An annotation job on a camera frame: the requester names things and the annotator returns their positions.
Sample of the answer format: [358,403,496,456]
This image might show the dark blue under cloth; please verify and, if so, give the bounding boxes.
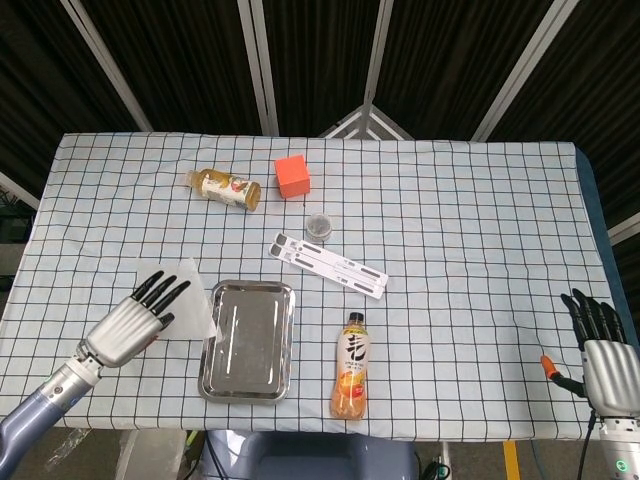
[573,146,640,351]

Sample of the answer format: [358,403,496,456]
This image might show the grey aluminium frame post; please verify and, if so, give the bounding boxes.
[472,0,581,142]
[236,0,280,136]
[362,0,396,107]
[59,0,154,133]

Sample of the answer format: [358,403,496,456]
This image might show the yellow tea bottle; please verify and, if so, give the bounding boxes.
[187,168,262,213]

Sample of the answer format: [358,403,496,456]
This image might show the orange drink bottle black cap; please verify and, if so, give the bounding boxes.
[329,311,374,421]

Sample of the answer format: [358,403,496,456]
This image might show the small clear jar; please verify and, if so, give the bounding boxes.
[305,213,333,242]

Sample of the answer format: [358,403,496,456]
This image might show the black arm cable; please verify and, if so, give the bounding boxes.
[577,409,600,480]

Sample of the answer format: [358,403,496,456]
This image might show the blue checkered tablecloth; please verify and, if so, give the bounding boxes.
[0,131,624,444]

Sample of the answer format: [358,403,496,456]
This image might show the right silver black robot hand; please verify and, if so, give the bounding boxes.
[540,288,640,416]

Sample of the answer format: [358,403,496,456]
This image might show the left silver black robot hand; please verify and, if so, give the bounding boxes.
[74,269,192,369]

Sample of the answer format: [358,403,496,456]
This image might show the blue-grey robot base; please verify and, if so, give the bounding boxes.
[202,429,419,480]

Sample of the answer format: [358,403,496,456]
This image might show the metal tray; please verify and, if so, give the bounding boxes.
[197,279,297,405]

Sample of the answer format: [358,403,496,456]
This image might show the triangular aluminium frame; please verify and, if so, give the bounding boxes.
[319,103,414,141]

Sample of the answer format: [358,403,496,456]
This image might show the white folding stand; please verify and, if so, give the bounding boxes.
[268,231,390,302]

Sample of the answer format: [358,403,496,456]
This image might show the white paper sheet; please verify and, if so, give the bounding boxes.
[135,257,221,341]

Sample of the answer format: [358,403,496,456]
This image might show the orange cube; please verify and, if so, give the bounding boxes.
[274,154,313,200]

